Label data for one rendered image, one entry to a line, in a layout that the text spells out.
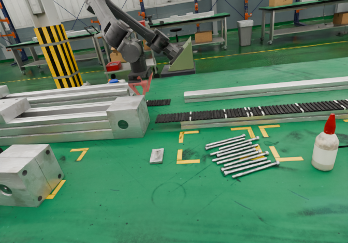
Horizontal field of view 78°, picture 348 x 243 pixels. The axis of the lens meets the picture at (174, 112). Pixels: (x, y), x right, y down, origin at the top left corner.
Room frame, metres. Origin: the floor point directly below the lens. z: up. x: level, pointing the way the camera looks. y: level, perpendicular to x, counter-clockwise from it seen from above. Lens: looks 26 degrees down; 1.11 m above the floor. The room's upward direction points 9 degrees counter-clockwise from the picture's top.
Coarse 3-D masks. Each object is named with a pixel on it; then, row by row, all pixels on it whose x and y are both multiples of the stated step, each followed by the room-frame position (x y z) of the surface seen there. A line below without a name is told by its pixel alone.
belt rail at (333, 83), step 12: (264, 84) 0.72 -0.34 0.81; (276, 84) 0.70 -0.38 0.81; (288, 84) 0.68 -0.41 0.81; (300, 84) 0.67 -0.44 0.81; (312, 84) 0.66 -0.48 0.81; (324, 84) 0.65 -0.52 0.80; (336, 84) 0.65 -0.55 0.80; (192, 96) 0.73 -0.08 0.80; (204, 96) 0.72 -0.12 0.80; (216, 96) 0.72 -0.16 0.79; (228, 96) 0.71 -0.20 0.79; (240, 96) 0.70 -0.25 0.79; (252, 96) 0.69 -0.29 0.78
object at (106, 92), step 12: (108, 84) 0.84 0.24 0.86; (120, 84) 0.82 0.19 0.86; (12, 96) 0.90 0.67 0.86; (24, 96) 0.89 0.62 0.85; (36, 96) 0.88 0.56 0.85; (48, 96) 0.80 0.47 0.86; (60, 96) 0.78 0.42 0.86; (72, 96) 0.77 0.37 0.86; (84, 96) 0.76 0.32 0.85; (96, 96) 0.76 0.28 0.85; (108, 96) 0.76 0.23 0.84; (120, 96) 0.74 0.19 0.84
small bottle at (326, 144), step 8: (328, 120) 0.32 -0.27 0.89; (328, 128) 0.32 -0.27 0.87; (320, 136) 0.32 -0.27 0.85; (328, 136) 0.31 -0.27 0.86; (336, 136) 0.31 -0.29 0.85; (320, 144) 0.32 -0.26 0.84; (328, 144) 0.31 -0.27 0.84; (336, 144) 0.30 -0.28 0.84; (320, 152) 0.31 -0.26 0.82; (328, 152) 0.30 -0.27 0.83; (336, 152) 0.31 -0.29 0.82; (312, 160) 0.33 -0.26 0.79; (320, 160) 0.31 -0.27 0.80; (328, 160) 0.30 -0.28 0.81; (320, 168) 0.31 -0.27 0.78; (328, 168) 0.30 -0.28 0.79
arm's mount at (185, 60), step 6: (186, 42) 1.33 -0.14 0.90; (186, 48) 1.19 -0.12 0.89; (180, 54) 1.19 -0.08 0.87; (186, 54) 1.19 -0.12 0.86; (192, 54) 1.18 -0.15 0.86; (180, 60) 1.19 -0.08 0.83; (186, 60) 1.19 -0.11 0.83; (192, 60) 1.18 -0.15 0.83; (174, 66) 1.20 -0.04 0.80; (180, 66) 1.19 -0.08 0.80; (186, 66) 1.19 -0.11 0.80; (192, 66) 1.18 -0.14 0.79
